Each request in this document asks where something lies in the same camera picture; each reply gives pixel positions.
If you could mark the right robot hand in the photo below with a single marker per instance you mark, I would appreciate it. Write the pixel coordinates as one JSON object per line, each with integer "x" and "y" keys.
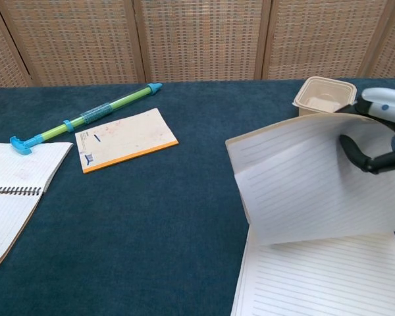
{"x": 386, "y": 108}

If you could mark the beige lined notepad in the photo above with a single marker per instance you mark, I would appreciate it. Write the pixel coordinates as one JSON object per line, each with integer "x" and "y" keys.
{"x": 316, "y": 230}

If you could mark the open spiral lined notebook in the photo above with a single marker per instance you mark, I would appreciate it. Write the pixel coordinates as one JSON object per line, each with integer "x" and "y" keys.
{"x": 10, "y": 184}

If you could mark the beige plastic food container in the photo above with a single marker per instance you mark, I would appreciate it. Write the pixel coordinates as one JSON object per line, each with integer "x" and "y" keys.
{"x": 319, "y": 97}

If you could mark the woven rattan folding screen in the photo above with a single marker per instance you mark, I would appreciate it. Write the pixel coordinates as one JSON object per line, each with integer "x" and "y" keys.
{"x": 197, "y": 39}

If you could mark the white orange-edged notepad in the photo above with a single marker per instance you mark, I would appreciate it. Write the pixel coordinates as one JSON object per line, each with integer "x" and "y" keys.
{"x": 125, "y": 140}

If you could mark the green blue water pump toy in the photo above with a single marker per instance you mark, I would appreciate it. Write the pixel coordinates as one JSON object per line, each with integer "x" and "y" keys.
{"x": 95, "y": 112}

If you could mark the dark teal tablecloth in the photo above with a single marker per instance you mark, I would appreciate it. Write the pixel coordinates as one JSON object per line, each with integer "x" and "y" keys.
{"x": 118, "y": 230}

